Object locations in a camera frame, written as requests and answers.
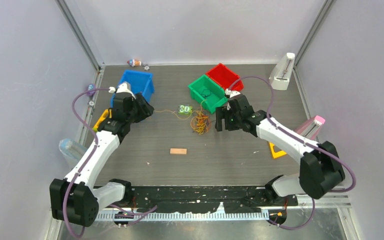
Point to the small colourful figurine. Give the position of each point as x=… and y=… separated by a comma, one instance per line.
x=134, y=62

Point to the white metronome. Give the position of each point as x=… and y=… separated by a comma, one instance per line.
x=280, y=76

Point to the yellow ladder toy right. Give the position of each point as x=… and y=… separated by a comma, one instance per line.
x=275, y=154

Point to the red plastic bin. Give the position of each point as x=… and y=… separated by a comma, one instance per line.
x=225, y=77

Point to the green monster toy block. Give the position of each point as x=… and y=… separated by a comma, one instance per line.
x=185, y=109

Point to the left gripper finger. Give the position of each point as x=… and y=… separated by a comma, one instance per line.
x=143, y=114
x=143, y=103

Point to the pink metronome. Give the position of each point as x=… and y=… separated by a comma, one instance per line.
x=311, y=127

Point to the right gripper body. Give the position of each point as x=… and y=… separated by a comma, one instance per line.
x=238, y=116

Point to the small wooden block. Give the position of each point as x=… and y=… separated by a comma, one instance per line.
x=178, y=151

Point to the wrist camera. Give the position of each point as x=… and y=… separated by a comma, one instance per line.
x=231, y=93
x=125, y=87

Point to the green plastic bin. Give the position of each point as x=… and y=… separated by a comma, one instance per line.
x=208, y=93

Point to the blue plastic bin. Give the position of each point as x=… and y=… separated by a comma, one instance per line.
x=140, y=82

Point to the clear plastic container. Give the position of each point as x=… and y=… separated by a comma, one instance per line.
x=72, y=151

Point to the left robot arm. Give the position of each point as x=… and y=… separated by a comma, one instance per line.
x=74, y=198

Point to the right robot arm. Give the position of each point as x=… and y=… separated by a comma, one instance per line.
x=319, y=168

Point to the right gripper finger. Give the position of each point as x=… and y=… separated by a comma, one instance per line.
x=220, y=115
x=230, y=123

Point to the purple round toy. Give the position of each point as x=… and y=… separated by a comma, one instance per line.
x=90, y=90

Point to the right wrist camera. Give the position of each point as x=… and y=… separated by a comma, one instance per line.
x=231, y=93

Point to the yellow triangle ladder toy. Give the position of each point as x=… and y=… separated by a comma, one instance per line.
x=102, y=117

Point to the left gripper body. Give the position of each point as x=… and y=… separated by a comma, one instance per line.
x=137, y=108

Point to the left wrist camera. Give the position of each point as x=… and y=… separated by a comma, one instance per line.
x=125, y=87

